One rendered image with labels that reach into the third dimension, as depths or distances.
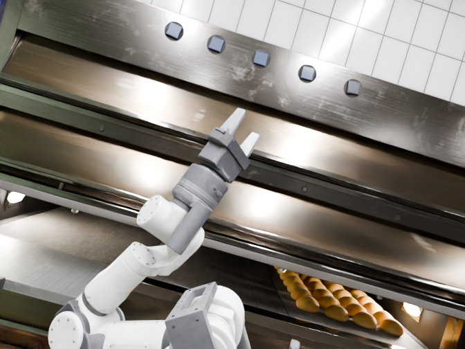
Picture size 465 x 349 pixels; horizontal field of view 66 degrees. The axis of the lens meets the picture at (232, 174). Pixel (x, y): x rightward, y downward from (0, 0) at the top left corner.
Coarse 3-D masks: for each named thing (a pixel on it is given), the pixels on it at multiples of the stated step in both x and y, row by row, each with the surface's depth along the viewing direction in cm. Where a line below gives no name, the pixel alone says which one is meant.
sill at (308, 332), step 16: (144, 288) 124; (160, 288) 125; (176, 288) 128; (256, 320) 127; (272, 320) 127; (288, 320) 129; (304, 336) 128; (320, 336) 128; (336, 336) 129; (352, 336) 132
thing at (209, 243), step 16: (16, 192) 106; (32, 192) 107; (80, 208) 108; (96, 208) 108; (128, 224) 109; (208, 240) 110; (256, 256) 111; (304, 272) 112; (320, 272) 112; (368, 288) 113; (416, 304) 114; (432, 304) 115
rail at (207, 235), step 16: (0, 176) 107; (48, 192) 107; (64, 192) 108; (112, 208) 109; (224, 240) 111; (272, 256) 112; (288, 256) 112; (336, 272) 113; (384, 288) 114; (400, 288) 114; (448, 304) 115
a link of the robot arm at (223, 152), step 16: (208, 144) 69; (224, 144) 66; (208, 160) 67; (224, 160) 68; (240, 160) 71; (192, 176) 66; (208, 176) 66; (224, 176) 68; (208, 192) 66; (224, 192) 68
